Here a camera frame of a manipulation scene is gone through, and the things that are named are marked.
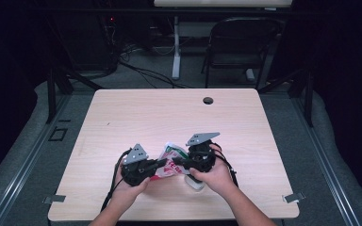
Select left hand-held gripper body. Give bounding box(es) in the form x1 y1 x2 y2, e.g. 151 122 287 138
120 143 158 187

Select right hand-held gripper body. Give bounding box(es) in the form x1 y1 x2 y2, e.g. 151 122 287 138
186 132 221 173

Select red and white plastic bag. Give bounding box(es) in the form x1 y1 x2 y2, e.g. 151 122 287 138
150 141 191 182

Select person's left hand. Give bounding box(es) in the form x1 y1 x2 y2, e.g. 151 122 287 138
111 173 151 205

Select person's right hand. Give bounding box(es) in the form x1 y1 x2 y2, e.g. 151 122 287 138
189 144 238 196

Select white desk leg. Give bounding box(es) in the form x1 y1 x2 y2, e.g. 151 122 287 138
172 15 182 81

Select black folding chair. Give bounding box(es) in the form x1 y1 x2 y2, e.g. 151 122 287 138
201 17 286 90

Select dark equipment with red light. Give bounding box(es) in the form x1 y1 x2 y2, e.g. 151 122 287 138
70 12 121 73

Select white desk top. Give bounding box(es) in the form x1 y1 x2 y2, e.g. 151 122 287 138
153 0 293 8

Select left hand-held gripper black cable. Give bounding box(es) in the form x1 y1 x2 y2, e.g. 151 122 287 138
100 149 133 212

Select hand-held gripper black cable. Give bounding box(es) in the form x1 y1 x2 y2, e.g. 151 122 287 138
100 149 133 212
213 142 239 189

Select right hand-held gripper black cable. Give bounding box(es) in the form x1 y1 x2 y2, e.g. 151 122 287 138
213 142 239 189

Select grey metal table bracket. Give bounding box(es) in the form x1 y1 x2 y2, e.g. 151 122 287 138
42 194 67 205
282 191 305 204

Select black floor cables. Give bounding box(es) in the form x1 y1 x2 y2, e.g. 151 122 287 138
119 46 191 89

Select black floor socket frame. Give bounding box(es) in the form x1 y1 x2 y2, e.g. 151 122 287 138
47 126 69 142

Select black metal frame stand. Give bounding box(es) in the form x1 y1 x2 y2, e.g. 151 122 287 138
257 67 315 128
45 67 105 125

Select aluminium floor rail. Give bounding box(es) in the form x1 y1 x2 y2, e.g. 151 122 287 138
0 93 74 226
290 93 359 226

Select black frame crossbar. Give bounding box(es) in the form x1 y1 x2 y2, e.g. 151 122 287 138
37 8 296 15

